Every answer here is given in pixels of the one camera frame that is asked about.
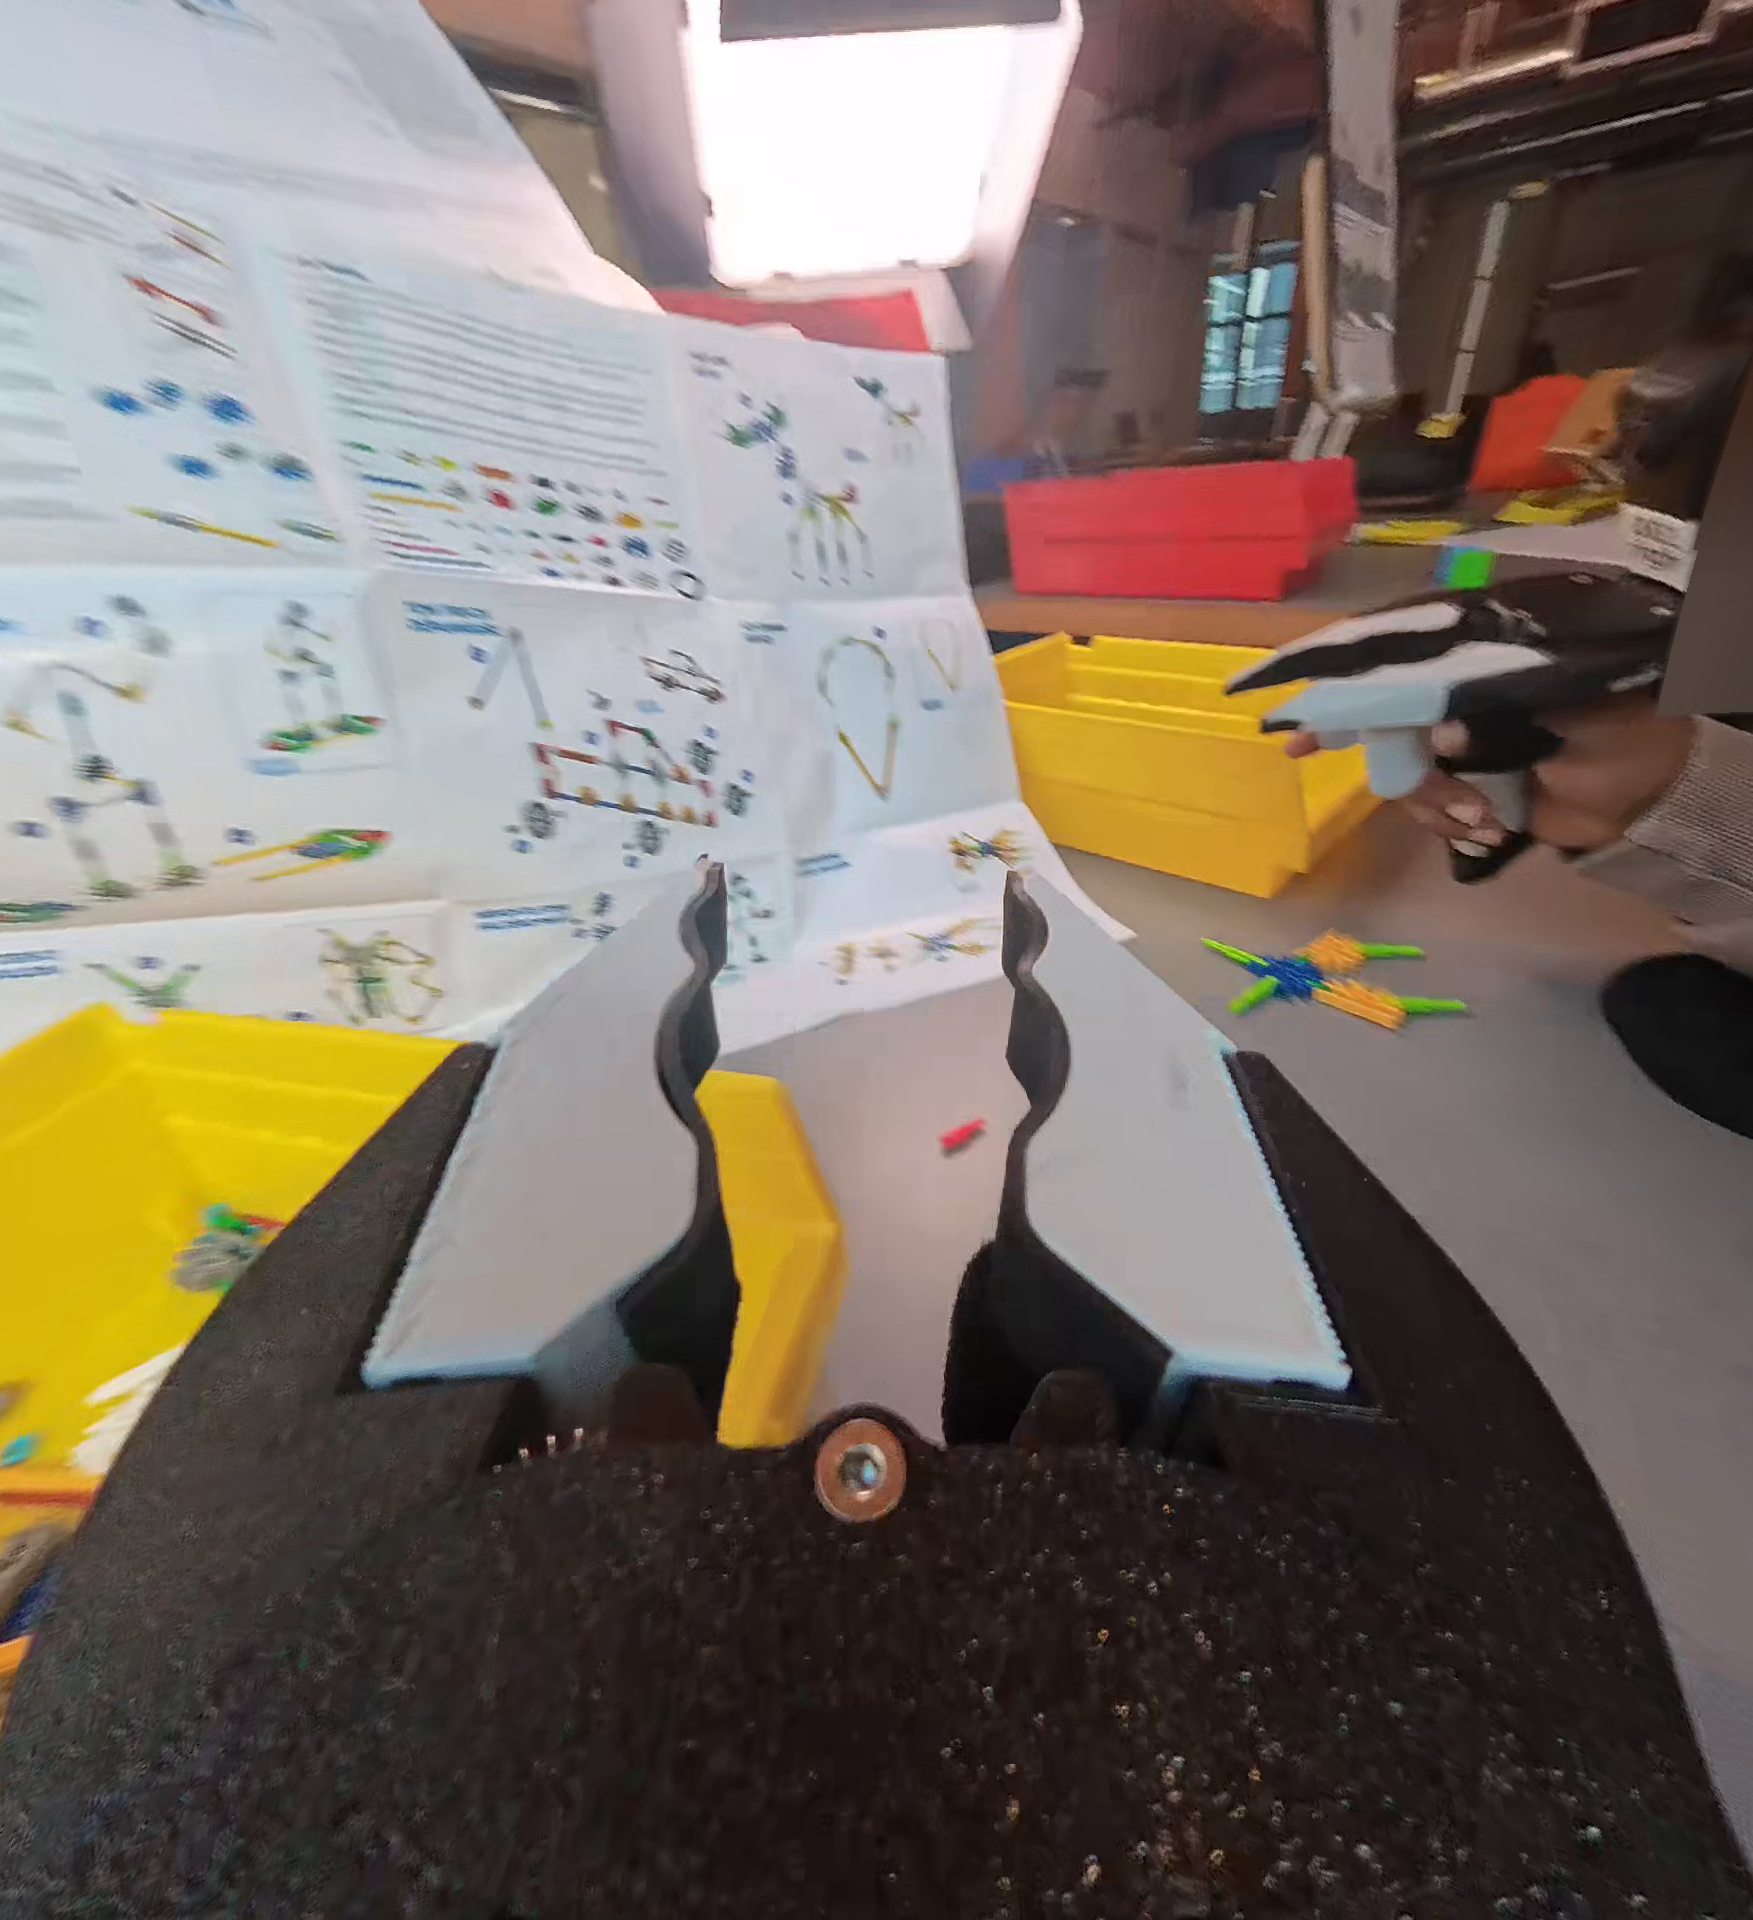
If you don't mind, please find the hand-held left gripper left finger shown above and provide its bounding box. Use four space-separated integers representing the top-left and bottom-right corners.
360 857 743 1390

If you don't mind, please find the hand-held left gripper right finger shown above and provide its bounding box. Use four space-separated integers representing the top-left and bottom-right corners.
941 868 1355 1444

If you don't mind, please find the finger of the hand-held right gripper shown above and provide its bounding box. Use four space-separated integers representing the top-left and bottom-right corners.
1225 596 1550 697
1261 640 1555 801

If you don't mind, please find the yellow storage bin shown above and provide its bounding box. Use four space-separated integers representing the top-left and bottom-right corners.
0 1001 848 1823
993 629 1384 902

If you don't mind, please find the person's right forearm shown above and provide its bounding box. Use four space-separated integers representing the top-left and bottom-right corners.
1574 714 1753 974

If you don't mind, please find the grey desk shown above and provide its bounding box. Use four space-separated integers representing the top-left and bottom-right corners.
718 832 1753 1920

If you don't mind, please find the person's right hand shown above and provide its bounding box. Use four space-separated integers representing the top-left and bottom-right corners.
1286 705 1670 858

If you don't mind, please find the red storage bin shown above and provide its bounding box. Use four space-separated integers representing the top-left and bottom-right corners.
1000 454 1362 605

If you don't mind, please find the orange storage bin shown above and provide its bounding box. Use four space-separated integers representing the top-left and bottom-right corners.
1464 370 1636 493

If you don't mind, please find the assembled toy model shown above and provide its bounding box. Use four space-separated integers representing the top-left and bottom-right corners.
1200 930 1472 1033

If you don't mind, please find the window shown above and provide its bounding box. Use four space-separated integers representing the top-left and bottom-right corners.
1199 258 1301 420

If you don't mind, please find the red box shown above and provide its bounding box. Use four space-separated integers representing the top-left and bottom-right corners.
655 285 968 357

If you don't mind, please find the bright light panel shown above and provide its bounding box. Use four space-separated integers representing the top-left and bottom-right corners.
682 0 1086 291

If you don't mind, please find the printed instruction sheet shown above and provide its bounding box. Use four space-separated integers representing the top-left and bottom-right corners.
0 0 1126 1074

